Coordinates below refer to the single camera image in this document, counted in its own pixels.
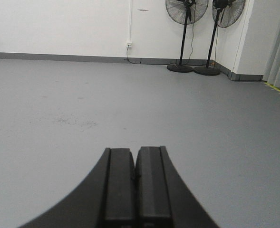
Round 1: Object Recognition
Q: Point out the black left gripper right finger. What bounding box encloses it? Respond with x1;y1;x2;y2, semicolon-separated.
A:
135;146;218;228

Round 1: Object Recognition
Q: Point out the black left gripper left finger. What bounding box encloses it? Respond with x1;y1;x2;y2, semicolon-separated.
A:
23;148;136;228

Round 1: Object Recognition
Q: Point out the white wall power socket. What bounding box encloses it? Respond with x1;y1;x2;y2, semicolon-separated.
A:
126;41;132;48

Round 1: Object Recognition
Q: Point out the black pedestal fan left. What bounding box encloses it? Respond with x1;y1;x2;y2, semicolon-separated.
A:
165;0;208;73

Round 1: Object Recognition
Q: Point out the black pedestal fan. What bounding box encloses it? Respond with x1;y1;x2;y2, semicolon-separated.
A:
165;0;208;73
193;0;246;76

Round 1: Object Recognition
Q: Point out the black pedestal fan right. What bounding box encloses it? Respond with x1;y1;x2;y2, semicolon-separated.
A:
193;0;246;76

